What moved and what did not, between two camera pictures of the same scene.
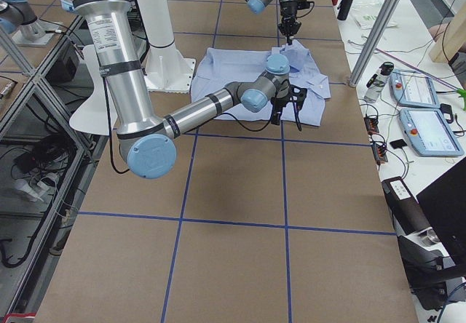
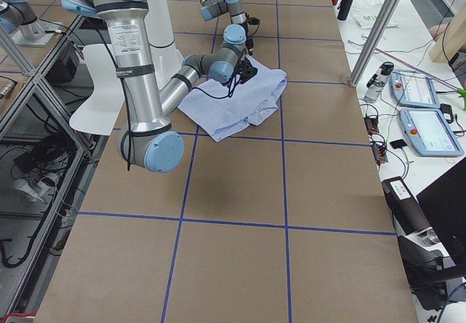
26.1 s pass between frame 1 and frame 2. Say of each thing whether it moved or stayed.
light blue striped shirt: moved
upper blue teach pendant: stayed
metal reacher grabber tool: stayed
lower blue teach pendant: stayed
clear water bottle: stayed
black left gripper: moved
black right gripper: moved
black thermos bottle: stayed
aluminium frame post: stayed
